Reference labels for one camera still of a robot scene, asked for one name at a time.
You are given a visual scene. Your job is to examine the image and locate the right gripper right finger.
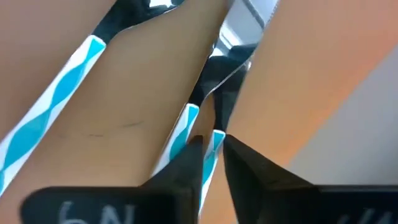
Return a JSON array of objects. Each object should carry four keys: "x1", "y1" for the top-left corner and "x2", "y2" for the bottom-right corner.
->
[{"x1": 223, "y1": 134, "x2": 320, "y2": 224}]

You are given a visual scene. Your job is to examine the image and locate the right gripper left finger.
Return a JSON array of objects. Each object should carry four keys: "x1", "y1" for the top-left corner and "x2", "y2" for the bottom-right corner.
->
[{"x1": 139, "y1": 135, "x2": 205, "y2": 224}]

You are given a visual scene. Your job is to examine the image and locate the orange plastic bin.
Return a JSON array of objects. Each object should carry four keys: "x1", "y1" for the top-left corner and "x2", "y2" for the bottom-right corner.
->
[{"x1": 0, "y1": 0, "x2": 398, "y2": 224}]

